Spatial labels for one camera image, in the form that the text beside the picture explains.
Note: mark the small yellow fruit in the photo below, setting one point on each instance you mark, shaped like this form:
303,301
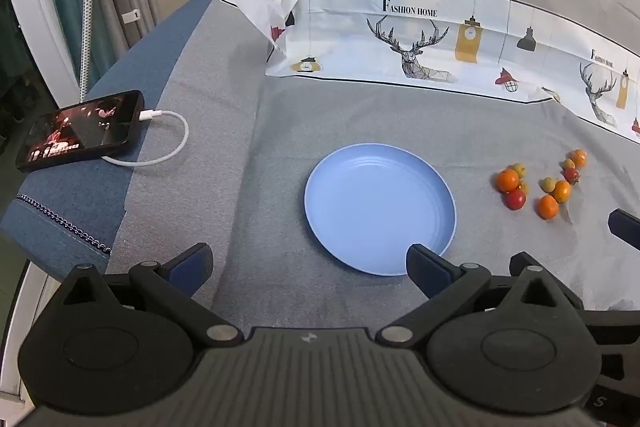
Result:
548,184
568,163
520,168
524,187

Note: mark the oval mandarin orange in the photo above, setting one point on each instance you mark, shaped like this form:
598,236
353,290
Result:
562,191

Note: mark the blue plate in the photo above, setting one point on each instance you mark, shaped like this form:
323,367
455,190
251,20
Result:
370,207

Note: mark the printed deer pattern cloth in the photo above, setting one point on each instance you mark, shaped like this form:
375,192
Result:
350,32

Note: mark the red cherry tomato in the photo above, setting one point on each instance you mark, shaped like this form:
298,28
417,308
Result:
572,175
515,200

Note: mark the black smartphone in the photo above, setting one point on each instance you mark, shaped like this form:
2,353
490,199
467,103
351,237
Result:
80,129

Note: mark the white furniture edge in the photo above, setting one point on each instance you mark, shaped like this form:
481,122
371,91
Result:
17,307

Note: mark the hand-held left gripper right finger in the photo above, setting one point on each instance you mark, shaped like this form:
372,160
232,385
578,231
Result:
425,273

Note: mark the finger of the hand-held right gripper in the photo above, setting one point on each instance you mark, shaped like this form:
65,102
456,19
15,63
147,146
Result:
625,228

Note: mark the blue denim cloth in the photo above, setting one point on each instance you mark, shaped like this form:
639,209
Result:
100,72

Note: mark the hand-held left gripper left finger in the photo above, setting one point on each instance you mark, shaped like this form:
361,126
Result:
190,268

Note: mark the small white clip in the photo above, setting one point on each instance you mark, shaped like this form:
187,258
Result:
131,15

